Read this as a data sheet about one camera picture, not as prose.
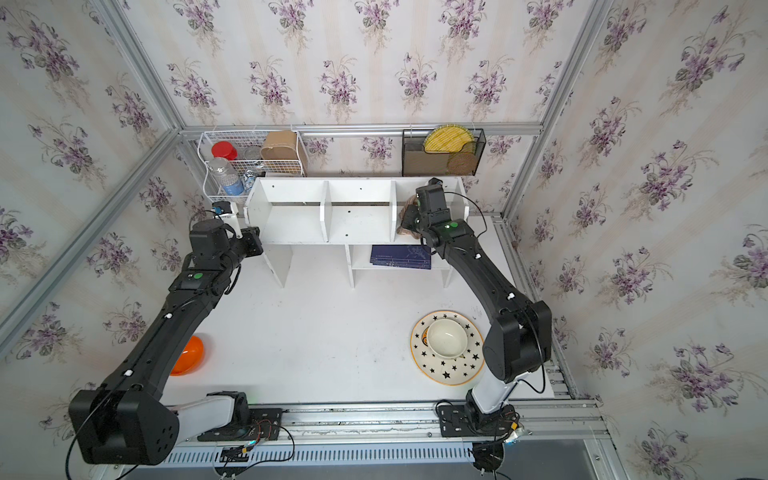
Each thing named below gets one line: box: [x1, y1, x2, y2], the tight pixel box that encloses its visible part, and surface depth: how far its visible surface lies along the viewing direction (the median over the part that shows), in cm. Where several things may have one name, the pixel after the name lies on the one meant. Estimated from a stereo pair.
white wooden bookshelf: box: [244, 176, 469, 288], surface depth 85 cm
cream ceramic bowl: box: [427, 318, 468, 359], surface depth 86 cm
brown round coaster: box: [446, 151, 477, 176], surface depth 100 cm
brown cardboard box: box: [260, 130, 299, 160], surface depth 90 cm
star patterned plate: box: [410, 310, 485, 386], surface depth 84 cm
